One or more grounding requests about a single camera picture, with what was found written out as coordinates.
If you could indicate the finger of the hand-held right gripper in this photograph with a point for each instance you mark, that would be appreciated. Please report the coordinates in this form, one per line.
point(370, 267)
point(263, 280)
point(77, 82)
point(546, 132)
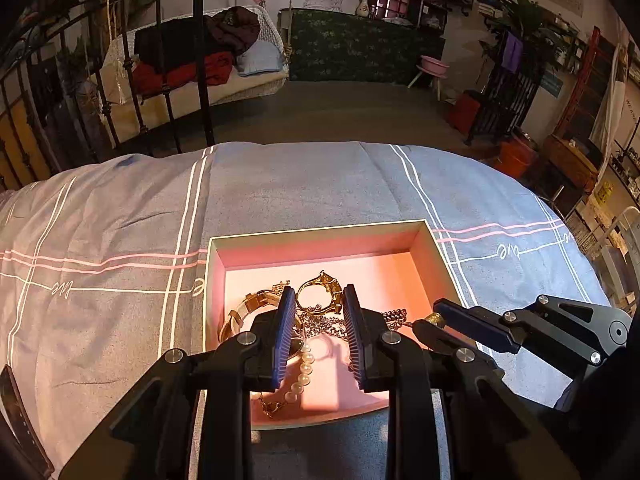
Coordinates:
point(480, 327)
point(437, 337)

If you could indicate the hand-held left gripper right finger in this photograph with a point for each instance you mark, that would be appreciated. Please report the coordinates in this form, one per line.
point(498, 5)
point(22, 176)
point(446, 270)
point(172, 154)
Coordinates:
point(352, 335)

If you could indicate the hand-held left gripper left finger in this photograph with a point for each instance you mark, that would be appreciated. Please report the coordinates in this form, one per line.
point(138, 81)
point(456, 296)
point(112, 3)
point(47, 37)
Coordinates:
point(285, 335)

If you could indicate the gold ornate bangle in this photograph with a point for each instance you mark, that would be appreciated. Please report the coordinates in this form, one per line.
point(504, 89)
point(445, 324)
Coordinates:
point(327, 282)

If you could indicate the pink box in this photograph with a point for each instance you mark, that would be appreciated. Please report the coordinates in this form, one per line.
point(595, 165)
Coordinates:
point(380, 275)

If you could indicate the orange bucket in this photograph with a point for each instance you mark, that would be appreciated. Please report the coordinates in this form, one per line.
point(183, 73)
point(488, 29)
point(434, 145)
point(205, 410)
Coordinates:
point(515, 160)

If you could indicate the yellow sign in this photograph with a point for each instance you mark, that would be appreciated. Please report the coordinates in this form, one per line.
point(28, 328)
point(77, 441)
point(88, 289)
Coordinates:
point(604, 192)

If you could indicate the wooden table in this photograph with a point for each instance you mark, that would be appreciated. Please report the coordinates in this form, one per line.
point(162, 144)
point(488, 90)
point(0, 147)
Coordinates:
point(570, 160)

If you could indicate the grey striped blanket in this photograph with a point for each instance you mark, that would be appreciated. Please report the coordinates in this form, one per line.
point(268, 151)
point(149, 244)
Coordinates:
point(125, 220)

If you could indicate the red stool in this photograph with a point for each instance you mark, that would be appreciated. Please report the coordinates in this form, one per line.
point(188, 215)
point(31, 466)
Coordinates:
point(462, 110)

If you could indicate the black metal rack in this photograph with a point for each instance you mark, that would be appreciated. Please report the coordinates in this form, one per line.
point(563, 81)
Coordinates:
point(500, 105)

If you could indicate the blue sign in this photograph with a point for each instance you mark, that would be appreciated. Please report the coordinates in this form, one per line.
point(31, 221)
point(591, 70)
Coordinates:
point(552, 84)

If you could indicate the white hanging cloth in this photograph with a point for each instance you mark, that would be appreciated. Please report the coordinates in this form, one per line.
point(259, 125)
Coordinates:
point(612, 105)

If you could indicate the pink basin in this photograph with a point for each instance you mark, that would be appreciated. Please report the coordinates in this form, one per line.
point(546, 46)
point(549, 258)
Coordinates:
point(434, 65)

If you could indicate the purple cloth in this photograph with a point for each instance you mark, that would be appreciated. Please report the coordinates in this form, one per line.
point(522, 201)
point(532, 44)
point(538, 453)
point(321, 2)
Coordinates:
point(512, 52)

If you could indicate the light blue pillow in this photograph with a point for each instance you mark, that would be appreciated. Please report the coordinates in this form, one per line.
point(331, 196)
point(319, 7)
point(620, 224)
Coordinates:
point(260, 57)

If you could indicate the red garment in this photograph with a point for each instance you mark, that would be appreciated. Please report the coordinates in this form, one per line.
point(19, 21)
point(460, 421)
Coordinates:
point(200, 67)

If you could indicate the green floral covered cabinet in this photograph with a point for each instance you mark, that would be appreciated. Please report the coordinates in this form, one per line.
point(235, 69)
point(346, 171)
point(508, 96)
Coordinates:
point(350, 45)

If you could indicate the red ladder shelf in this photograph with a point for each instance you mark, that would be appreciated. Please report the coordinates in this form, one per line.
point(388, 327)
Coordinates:
point(592, 60)

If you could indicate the white wicker swing chair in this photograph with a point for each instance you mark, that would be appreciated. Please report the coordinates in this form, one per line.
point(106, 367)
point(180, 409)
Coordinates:
point(271, 35)

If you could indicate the maroon garment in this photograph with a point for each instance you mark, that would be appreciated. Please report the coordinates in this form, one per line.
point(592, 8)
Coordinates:
point(235, 30)

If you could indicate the black box appliance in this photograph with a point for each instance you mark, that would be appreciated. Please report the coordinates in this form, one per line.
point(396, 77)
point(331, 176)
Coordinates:
point(430, 15)

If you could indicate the green plant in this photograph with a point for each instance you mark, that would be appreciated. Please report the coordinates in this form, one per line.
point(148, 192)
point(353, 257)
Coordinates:
point(525, 10)

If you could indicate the white vase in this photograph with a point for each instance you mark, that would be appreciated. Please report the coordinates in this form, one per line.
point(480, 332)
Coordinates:
point(363, 7)

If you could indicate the black metal bed frame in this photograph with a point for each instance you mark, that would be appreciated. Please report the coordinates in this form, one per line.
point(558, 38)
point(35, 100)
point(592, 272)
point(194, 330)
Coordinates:
point(202, 60)

